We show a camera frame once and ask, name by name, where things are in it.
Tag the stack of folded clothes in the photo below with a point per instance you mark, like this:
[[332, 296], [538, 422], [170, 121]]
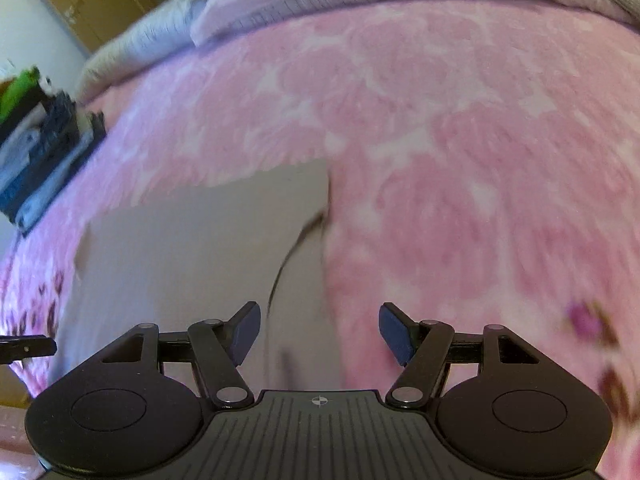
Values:
[[45, 160]]

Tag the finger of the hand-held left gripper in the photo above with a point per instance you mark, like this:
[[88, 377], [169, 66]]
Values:
[[30, 347]]

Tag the pink floral blanket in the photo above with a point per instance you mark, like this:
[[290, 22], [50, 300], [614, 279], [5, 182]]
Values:
[[450, 170]]

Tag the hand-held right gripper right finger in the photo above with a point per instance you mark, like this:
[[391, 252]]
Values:
[[395, 332]]

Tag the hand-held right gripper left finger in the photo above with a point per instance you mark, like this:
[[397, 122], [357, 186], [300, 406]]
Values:
[[246, 332]]

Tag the white garment with dark trim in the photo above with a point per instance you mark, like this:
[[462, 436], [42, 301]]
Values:
[[200, 270]]

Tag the green folded cloth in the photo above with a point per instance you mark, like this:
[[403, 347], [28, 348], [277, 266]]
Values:
[[17, 90]]

